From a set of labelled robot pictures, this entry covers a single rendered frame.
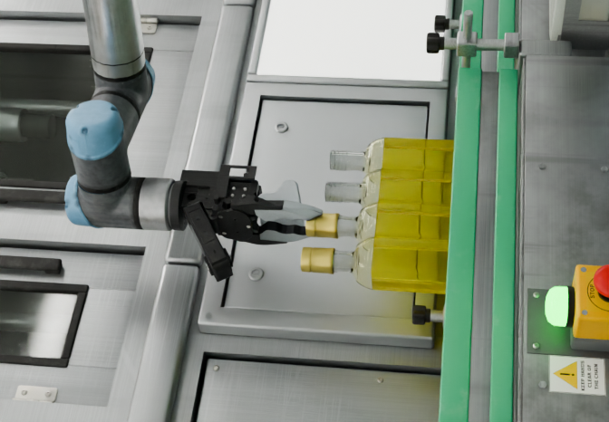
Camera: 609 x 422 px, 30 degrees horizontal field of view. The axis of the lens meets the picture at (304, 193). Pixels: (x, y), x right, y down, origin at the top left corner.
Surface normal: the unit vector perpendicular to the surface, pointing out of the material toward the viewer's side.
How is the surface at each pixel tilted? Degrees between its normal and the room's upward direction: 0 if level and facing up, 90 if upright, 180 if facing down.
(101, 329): 90
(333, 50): 90
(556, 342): 90
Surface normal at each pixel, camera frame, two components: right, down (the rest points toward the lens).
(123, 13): 0.61, 0.52
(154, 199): -0.12, -0.14
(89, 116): -0.05, -0.76
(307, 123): -0.08, -0.59
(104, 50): -0.23, 0.64
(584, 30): -0.12, 0.80
